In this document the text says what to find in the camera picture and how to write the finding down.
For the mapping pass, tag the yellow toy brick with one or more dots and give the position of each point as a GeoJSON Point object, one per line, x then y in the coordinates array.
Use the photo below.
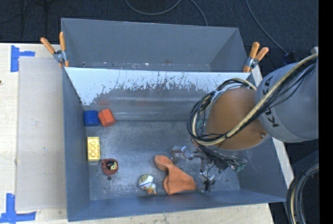
{"type": "Point", "coordinates": [93, 149]}

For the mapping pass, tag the orange block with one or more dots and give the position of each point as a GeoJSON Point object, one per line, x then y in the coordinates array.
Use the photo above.
{"type": "Point", "coordinates": [106, 117]}

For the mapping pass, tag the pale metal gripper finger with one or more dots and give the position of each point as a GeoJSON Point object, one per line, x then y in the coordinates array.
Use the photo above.
{"type": "Point", "coordinates": [209, 177]}
{"type": "Point", "coordinates": [185, 152]}

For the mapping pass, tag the grey metal bin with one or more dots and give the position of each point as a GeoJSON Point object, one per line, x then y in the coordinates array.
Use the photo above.
{"type": "Point", "coordinates": [145, 145]}

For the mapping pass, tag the white and yellow toy duck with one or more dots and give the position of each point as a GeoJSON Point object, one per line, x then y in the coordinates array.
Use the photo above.
{"type": "Point", "coordinates": [146, 182]}

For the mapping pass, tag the blue block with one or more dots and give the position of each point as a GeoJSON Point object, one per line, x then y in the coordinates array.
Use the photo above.
{"type": "Point", "coordinates": [91, 118]}

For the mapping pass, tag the pale flat board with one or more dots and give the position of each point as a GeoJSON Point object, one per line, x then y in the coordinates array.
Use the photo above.
{"type": "Point", "coordinates": [39, 126]}

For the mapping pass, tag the black cylinder on white bracket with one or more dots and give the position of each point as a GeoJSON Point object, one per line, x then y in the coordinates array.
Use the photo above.
{"type": "Point", "coordinates": [206, 186]}

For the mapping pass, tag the orange cloth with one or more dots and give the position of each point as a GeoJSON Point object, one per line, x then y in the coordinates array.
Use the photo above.
{"type": "Point", "coordinates": [177, 180]}

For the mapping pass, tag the red-brown toy cup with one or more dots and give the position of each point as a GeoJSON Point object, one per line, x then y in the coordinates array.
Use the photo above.
{"type": "Point", "coordinates": [109, 166]}

